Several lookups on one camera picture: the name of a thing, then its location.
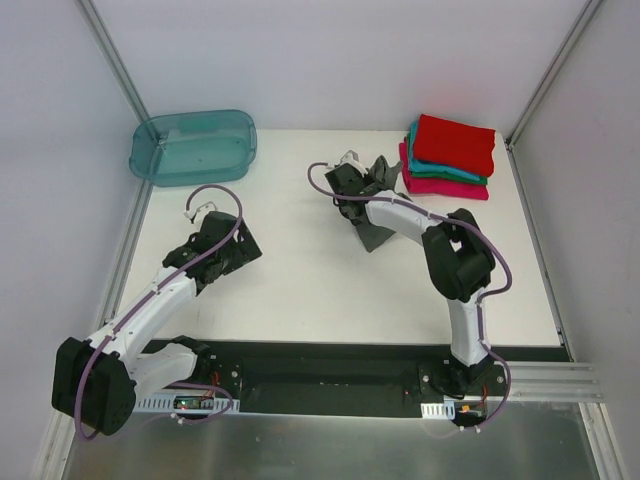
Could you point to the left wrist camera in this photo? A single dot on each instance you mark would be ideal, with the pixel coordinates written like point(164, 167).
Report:
point(197, 214)

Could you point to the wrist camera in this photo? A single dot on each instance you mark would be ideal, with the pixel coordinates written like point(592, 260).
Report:
point(350, 158)
point(197, 214)

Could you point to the left white cable duct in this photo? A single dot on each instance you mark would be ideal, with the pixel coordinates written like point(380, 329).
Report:
point(186, 404)

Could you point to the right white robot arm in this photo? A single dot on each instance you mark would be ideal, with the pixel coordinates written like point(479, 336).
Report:
point(459, 263)

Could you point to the pink folded t shirt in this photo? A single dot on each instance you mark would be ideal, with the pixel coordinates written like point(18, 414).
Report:
point(437, 186)

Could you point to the left aluminium frame post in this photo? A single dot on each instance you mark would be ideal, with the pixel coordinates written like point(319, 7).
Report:
point(110, 52)

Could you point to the right aluminium frame post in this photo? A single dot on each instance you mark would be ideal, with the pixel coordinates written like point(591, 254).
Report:
point(578, 29)

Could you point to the grey t shirt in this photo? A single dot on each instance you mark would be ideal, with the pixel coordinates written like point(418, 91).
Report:
point(387, 217)

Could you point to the teal plastic bin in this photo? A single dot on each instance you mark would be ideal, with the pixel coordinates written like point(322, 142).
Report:
point(194, 148)

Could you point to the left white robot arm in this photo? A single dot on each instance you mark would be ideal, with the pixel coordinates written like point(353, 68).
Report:
point(98, 380)

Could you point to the red folded t shirt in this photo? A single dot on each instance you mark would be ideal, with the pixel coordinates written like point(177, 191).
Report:
point(453, 144)

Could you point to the green folded t shirt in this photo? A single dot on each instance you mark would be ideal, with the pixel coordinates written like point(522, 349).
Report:
point(479, 180)

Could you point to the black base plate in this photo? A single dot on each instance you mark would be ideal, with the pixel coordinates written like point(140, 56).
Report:
point(301, 378)

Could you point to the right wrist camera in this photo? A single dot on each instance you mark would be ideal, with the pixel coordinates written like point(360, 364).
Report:
point(350, 158)

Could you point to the right white cable duct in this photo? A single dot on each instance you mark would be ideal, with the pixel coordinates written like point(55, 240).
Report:
point(438, 411)

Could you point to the white cable duct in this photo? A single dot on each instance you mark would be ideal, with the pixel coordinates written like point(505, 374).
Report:
point(186, 404)
point(438, 411)

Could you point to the aluminium frame post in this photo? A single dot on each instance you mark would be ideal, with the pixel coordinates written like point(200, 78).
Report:
point(578, 29)
point(110, 52)

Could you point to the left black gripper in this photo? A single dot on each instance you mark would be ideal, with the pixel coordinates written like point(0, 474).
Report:
point(240, 245)

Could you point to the teal folded t shirt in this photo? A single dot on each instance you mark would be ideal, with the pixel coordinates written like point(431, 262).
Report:
point(419, 167)

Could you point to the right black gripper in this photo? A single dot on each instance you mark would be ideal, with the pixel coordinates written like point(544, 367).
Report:
point(364, 182)

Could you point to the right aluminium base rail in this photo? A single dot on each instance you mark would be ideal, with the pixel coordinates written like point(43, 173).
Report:
point(564, 382)

